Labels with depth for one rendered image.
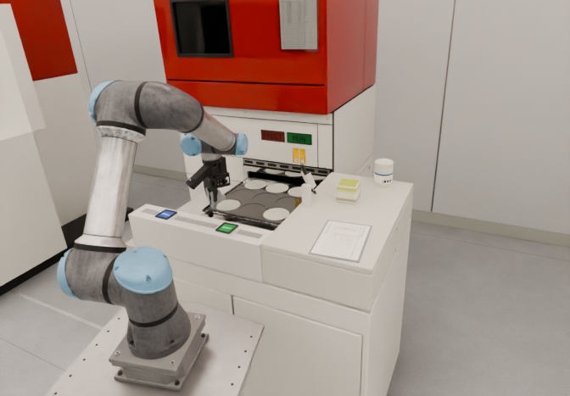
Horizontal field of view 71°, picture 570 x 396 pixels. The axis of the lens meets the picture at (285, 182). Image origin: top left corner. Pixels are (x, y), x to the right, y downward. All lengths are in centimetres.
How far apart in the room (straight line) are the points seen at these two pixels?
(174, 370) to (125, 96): 64
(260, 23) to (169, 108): 78
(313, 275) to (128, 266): 53
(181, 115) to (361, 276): 63
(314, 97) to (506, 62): 168
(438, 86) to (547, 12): 72
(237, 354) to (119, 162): 56
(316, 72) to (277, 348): 101
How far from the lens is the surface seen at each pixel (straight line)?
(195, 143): 137
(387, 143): 323
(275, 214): 153
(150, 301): 96
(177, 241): 145
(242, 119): 187
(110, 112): 105
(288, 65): 165
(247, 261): 130
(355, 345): 131
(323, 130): 170
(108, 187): 103
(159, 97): 100
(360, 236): 126
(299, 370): 150
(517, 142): 314
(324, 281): 121
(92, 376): 118
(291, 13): 162
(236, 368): 109
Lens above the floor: 162
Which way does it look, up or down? 23 degrees down
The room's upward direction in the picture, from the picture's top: 3 degrees counter-clockwise
